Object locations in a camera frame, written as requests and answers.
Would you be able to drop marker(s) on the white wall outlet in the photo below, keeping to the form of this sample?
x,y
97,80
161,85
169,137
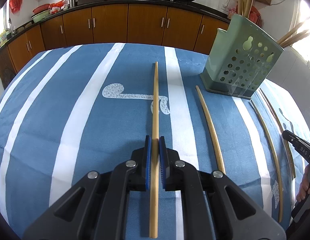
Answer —
x,y
225,6

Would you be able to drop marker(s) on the person's right hand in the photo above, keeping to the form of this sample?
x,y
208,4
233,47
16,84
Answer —
x,y
307,185

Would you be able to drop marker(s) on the wooden base cabinets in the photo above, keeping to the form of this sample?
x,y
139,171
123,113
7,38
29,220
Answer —
x,y
145,22

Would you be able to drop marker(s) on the green plastic basin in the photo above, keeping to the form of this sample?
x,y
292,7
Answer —
x,y
41,16

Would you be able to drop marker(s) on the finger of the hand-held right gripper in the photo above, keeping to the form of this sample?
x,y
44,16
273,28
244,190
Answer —
x,y
298,146

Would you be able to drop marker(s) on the pink label bottle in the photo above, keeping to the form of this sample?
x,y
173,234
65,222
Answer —
x,y
232,13

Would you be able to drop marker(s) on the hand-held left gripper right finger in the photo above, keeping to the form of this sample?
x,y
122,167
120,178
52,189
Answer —
x,y
163,160

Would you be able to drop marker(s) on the green perforated utensil holder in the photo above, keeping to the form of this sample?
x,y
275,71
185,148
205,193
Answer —
x,y
220,62

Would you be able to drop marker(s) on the kitchen window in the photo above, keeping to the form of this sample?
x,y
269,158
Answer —
x,y
303,5

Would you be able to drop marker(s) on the black kitchen countertop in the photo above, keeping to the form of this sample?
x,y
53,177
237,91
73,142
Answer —
x,y
119,1

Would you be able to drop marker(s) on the red and white bag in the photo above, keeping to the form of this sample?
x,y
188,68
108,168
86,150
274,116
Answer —
x,y
58,6

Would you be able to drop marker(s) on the red plastic basin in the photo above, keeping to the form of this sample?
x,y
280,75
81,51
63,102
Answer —
x,y
41,8

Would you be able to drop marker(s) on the yellow detergent bottle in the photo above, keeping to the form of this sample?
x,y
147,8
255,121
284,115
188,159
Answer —
x,y
2,38

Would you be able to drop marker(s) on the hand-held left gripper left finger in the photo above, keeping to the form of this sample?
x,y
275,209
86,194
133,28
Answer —
x,y
148,155

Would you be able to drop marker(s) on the blue striped tablecloth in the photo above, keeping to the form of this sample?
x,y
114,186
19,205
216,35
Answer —
x,y
69,117

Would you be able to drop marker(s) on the kitchen faucet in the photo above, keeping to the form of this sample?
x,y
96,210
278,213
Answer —
x,y
10,25

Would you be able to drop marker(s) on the steel cup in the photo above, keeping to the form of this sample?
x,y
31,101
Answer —
x,y
72,2

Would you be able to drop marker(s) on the long bamboo chopstick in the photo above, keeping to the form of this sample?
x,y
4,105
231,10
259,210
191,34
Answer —
x,y
212,130
276,165
155,105
272,111
290,166

